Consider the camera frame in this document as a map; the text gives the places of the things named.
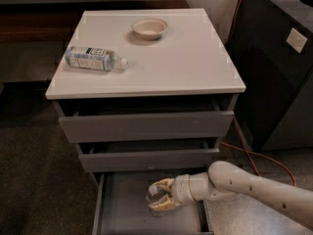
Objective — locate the black cabinet with label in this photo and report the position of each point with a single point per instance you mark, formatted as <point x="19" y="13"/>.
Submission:
<point x="271" y="45"/>

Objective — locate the white paper bowl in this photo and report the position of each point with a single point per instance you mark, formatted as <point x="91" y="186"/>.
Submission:
<point x="150" y="28"/>

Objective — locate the grey middle drawer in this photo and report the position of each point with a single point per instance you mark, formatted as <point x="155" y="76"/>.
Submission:
<point x="147" y="155"/>

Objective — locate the grey open bottom drawer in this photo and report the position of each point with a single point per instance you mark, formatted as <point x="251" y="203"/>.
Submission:
<point x="122" y="207"/>

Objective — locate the white top drawer cabinet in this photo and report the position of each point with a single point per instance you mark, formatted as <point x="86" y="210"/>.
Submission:
<point x="186" y="70"/>

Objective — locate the lying labelled water bottle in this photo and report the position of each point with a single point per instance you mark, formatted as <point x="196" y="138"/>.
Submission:
<point x="95" y="59"/>

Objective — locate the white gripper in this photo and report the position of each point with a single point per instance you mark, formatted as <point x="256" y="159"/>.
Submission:
<point x="181" y="190"/>

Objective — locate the grey top drawer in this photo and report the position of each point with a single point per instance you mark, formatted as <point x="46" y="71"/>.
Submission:
<point x="101" y="127"/>

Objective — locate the clear water bottle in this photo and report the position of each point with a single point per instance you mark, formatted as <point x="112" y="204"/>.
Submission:
<point x="155" y="193"/>

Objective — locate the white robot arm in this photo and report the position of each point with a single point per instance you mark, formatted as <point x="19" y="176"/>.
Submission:
<point x="222" y="181"/>

